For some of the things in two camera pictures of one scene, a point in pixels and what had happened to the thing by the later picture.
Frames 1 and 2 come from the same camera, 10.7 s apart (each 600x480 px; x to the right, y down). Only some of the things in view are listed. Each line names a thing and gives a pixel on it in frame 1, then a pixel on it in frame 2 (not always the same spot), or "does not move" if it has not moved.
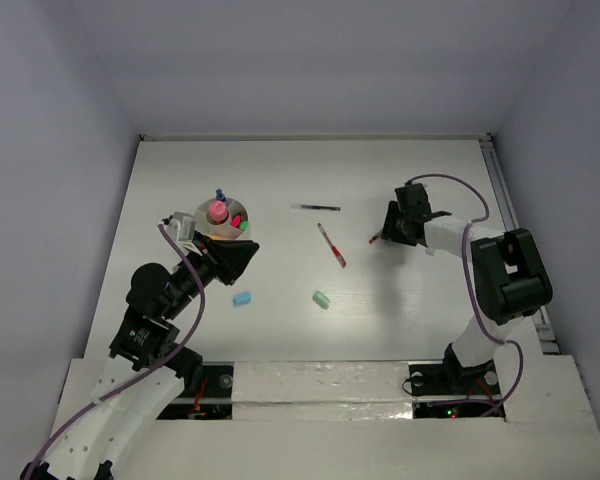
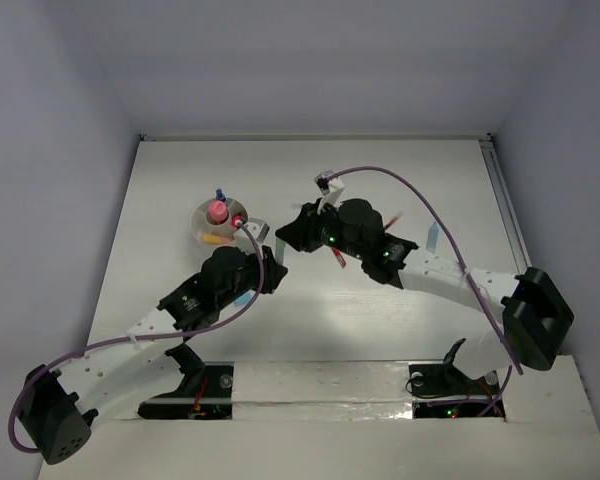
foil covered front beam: (321, 390) does not move
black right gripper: (390, 229) to (302, 234)
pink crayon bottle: (218, 212) does not move
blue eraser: (242, 298) does not move
